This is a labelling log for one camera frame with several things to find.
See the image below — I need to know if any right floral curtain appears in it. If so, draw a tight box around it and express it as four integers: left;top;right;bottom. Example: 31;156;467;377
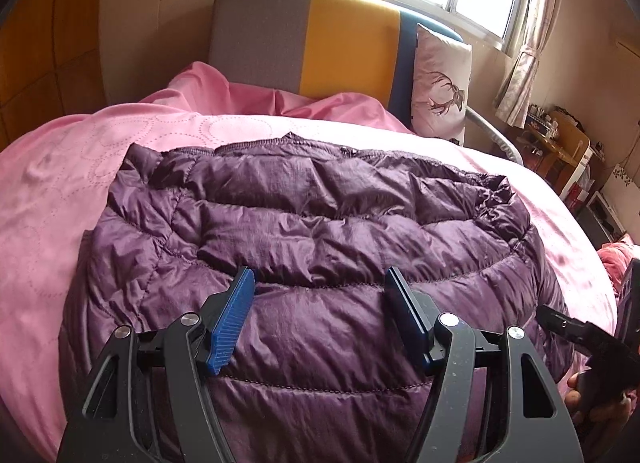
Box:
495;0;561;128

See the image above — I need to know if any grey curved bed rail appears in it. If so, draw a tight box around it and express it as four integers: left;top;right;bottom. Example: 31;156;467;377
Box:
465;106;524;166

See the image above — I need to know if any person's right hand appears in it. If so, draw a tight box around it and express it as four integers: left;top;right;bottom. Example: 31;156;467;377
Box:
564;373;634;461

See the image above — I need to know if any purple quilted down jacket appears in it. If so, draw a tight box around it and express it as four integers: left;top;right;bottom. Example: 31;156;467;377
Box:
58;134;574;462

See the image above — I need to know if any white low cabinet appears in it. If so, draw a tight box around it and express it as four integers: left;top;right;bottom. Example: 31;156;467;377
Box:
577;191;626;249

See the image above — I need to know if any wooden wardrobe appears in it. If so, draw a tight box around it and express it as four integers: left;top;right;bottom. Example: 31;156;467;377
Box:
1;0;106;148

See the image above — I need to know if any white red box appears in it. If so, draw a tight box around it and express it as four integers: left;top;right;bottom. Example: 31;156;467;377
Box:
564;146;604;215

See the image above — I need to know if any grey yellow blue headboard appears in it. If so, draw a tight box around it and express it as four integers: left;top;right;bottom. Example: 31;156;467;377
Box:
208;0;462;126

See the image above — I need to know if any deer print pillow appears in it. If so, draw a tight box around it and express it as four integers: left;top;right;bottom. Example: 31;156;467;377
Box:
411;24;472;145

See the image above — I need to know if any red ruffled blanket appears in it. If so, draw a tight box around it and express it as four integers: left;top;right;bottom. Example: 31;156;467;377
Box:
598;235;639;297

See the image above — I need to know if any pink bedspread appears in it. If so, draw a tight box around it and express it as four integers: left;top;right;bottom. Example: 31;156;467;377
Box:
1;62;617;461

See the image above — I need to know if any wooden desk with clutter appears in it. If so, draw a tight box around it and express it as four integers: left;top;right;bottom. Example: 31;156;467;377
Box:
522;104;592;200

